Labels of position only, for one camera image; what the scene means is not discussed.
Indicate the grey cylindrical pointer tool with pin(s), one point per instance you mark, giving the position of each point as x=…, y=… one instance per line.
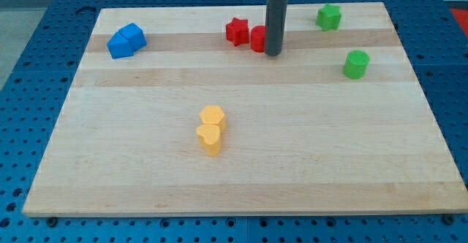
x=275, y=17

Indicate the red cylinder block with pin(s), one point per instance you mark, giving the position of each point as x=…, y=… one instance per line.
x=257, y=39

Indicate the green star block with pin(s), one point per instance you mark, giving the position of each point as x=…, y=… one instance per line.
x=329, y=17

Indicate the blue pentagon block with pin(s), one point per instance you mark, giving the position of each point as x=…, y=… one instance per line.
x=134, y=34

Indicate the yellow hexagon block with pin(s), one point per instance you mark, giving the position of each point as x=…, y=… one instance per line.
x=213, y=114

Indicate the blue cube block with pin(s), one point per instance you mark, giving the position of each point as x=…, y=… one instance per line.
x=119, y=46

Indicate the light wooden board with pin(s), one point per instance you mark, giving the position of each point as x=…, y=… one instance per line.
x=301, y=137

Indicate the yellow heart block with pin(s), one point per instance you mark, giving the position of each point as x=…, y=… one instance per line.
x=210, y=138

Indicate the red star block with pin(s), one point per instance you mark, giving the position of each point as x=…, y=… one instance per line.
x=237, y=31

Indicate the green cylinder block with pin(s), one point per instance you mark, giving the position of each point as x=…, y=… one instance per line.
x=356, y=64

